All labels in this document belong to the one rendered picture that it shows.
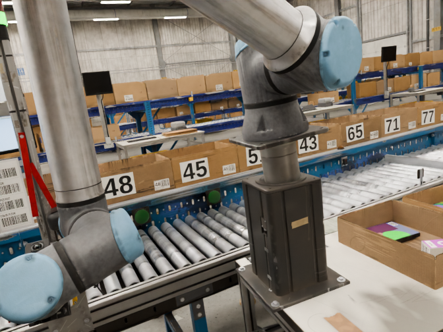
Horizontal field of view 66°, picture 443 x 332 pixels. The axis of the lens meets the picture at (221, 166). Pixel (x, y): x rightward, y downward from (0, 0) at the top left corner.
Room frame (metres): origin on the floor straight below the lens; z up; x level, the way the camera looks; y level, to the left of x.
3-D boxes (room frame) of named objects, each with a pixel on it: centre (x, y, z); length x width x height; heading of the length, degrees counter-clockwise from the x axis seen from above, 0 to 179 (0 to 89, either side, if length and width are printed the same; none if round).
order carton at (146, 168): (1.78, 0.49, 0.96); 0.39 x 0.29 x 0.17; 115
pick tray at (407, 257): (1.05, -0.59, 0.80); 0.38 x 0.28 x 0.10; 21
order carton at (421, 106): (2.77, -1.63, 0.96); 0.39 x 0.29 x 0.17; 115
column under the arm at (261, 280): (0.98, -0.17, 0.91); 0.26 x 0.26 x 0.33; 20
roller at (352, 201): (1.76, -0.55, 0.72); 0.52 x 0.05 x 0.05; 25
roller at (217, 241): (1.46, 0.10, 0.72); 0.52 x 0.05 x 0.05; 25
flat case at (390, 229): (1.13, -0.55, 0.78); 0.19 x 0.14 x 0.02; 107
